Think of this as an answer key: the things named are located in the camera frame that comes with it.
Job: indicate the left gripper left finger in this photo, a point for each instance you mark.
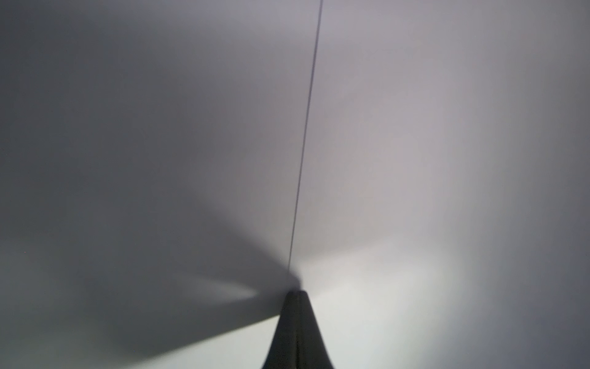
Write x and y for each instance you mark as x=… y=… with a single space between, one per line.
x=283 y=348

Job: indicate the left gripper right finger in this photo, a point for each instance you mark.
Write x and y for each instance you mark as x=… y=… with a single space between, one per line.
x=311 y=350

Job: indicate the purple paper sheet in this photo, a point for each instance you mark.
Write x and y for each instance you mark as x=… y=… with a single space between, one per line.
x=171 y=169

